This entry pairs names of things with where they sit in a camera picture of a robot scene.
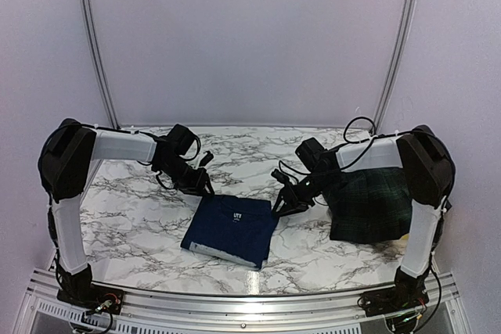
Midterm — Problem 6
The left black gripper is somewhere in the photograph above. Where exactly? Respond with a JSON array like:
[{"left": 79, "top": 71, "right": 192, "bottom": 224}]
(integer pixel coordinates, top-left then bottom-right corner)
[{"left": 157, "top": 156, "right": 214, "bottom": 196}]

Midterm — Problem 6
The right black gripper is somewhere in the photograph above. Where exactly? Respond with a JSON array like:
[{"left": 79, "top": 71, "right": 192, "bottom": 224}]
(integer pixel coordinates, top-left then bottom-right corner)
[{"left": 271, "top": 170, "right": 337, "bottom": 216}]

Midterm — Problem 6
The navy blue t-shirt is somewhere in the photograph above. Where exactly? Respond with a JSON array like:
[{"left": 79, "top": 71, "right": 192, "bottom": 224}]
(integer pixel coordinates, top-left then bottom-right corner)
[{"left": 181, "top": 195, "right": 279, "bottom": 270}]

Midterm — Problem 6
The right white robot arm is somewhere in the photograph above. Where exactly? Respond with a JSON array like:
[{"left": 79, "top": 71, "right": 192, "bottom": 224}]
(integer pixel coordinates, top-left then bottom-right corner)
[{"left": 272, "top": 125, "right": 456, "bottom": 309}]

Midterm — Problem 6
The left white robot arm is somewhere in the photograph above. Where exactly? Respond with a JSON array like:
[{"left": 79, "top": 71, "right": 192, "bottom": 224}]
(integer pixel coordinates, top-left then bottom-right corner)
[{"left": 38, "top": 118, "right": 214, "bottom": 307}]

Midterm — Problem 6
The dark green plaid garment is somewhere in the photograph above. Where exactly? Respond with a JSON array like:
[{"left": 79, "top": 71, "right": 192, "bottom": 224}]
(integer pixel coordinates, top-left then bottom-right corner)
[{"left": 322, "top": 167, "right": 412, "bottom": 244}]

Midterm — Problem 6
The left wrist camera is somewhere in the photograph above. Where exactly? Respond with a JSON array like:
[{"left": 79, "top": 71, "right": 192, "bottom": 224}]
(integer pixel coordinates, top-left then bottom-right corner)
[{"left": 166, "top": 124, "right": 201, "bottom": 161}]

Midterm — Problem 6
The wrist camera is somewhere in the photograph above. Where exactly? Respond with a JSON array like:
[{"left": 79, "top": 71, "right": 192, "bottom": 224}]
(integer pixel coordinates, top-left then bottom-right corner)
[
  {"left": 295, "top": 138, "right": 326, "bottom": 172},
  {"left": 166, "top": 124, "right": 201, "bottom": 161}
]

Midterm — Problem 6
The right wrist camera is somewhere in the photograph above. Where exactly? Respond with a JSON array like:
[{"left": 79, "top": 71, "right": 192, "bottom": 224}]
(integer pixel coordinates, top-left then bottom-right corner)
[{"left": 295, "top": 138, "right": 326, "bottom": 172}]

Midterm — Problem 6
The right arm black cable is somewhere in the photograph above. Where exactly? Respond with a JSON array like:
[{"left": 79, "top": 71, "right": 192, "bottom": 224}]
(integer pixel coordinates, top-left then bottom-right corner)
[{"left": 342, "top": 116, "right": 379, "bottom": 143}]

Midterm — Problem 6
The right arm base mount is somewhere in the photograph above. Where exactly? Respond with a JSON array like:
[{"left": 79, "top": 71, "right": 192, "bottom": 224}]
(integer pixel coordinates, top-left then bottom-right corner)
[{"left": 357, "top": 286, "right": 429, "bottom": 317}]

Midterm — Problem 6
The left aluminium frame post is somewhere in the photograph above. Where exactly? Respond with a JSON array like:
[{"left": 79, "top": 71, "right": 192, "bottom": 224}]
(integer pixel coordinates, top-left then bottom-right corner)
[{"left": 80, "top": 0, "right": 121, "bottom": 129}]

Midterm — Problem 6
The aluminium frame post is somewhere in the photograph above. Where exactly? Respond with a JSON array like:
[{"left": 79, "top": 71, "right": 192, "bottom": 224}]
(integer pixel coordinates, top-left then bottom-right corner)
[
  {"left": 80, "top": 0, "right": 121, "bottom": 129},
  {"left": 373, "top": 0, "right": 417, "bottom": 131}
]

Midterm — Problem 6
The front aluminium rail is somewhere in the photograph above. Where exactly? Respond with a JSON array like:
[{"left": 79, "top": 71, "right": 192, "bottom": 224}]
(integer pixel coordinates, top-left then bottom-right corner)
[{"left": 13, "top": 269, "right": 472, "bottom": 333}]

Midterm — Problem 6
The right aluminium frame post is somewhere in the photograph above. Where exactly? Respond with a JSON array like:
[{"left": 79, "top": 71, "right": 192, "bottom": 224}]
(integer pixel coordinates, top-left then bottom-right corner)
[{"left": 373, "top": 0, "right": 417, "bottom": 131}]

